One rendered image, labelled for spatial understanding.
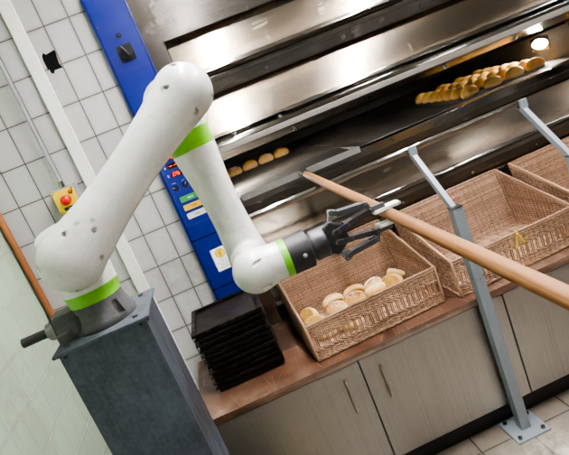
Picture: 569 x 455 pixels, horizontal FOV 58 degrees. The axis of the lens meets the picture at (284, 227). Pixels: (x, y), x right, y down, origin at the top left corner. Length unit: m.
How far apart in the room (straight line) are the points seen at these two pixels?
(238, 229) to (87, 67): 1.21
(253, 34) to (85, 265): 1.48
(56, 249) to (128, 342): 0.29
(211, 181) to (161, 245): 1.07
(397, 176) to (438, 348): 0.80
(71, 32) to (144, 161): 1.31
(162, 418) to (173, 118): 0.67
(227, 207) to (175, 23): 1.17
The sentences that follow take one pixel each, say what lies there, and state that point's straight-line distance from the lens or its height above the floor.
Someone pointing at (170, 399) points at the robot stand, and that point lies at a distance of 1.27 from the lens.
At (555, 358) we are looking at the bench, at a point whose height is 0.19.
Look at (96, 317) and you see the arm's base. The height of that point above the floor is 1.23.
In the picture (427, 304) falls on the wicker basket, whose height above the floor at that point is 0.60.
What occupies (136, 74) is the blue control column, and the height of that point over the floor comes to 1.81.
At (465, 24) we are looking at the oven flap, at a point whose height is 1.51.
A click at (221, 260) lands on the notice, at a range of 2.28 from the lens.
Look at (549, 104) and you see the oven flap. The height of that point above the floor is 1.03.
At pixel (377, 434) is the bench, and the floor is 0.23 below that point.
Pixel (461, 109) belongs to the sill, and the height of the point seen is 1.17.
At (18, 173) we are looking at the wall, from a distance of 2.35.
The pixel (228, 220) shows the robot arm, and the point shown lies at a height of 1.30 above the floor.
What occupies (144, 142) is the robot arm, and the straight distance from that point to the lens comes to 1.06.
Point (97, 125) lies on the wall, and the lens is 2.27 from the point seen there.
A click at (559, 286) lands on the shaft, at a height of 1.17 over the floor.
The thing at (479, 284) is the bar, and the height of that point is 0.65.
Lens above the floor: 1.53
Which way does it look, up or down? 14 degrees down
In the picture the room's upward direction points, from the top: 22 degrees counter-clockwise
